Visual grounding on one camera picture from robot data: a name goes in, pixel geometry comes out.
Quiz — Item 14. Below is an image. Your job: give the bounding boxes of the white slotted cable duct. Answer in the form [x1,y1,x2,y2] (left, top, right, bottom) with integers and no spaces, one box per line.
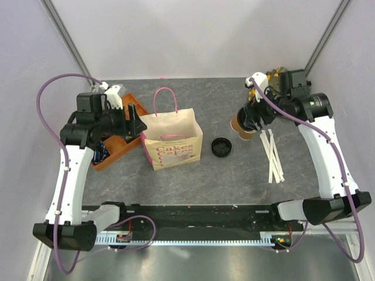
[95,231,288,247]

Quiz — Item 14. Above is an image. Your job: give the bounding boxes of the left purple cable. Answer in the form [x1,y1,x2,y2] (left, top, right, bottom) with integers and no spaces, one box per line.
[36,73,158,275]

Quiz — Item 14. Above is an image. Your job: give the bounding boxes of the white wrapped straw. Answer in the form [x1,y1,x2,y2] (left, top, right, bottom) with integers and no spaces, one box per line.
[267,129,285,182]
[260,130,281,183]

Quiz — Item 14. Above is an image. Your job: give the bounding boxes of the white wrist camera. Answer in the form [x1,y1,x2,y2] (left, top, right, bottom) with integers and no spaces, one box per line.
[99,82,126,109]
[245,72,268,102]

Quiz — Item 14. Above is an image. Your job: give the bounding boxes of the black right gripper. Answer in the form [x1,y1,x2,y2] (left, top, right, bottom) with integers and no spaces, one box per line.
[243,83,291,132]

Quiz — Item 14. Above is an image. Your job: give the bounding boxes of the brown paper cup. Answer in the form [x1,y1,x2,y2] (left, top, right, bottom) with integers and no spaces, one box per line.
[232,107,262,132]

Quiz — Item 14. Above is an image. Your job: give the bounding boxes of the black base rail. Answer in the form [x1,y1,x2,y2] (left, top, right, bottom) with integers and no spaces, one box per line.
[81,199,308,244]

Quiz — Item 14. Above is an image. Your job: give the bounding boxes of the purple cable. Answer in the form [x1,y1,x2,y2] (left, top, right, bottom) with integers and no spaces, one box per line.
[36,73,158,275]
[251,77,366,263]

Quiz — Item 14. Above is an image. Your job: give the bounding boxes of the stacked brown paper cups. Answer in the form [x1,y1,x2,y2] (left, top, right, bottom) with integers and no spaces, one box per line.
[238,131,257,141]

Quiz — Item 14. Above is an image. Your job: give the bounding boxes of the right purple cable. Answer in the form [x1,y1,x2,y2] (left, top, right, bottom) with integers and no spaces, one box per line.
[251,77,366,263]

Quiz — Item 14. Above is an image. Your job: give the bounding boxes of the black cup lid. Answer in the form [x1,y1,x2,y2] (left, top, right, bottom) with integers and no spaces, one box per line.
[237,106,257,131]
[211,138,232,157]

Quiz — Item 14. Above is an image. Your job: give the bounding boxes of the pink and cream paper bag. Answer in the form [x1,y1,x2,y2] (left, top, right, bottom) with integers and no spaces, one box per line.
[140,100,203,171]

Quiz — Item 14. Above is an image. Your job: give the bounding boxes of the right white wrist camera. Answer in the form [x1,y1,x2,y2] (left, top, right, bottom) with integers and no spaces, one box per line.
[245,72,268,102]

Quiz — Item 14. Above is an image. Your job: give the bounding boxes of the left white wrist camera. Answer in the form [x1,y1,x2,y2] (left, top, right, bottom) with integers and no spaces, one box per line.
[99,82,126,109]

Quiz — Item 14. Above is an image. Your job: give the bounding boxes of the camouflage folded cloth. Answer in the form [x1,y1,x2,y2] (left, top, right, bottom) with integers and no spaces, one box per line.
[248,67,287,102]

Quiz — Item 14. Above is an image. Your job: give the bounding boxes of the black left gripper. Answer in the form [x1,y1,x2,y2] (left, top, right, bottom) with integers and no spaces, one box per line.
[96,104,147,136]

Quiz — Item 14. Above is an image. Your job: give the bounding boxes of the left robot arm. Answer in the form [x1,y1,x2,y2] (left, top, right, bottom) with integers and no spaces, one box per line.
[32,92,146,252]

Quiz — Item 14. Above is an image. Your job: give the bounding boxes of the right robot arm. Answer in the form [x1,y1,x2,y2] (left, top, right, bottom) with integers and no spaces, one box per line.
[238,70,371,231]

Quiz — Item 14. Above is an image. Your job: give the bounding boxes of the blue striped rolled tie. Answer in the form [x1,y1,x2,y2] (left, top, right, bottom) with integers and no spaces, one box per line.
[91,141,110,165]

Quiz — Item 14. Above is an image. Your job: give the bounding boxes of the orange compartment tray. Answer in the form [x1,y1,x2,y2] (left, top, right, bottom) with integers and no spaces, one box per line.
[92,93,149,172]

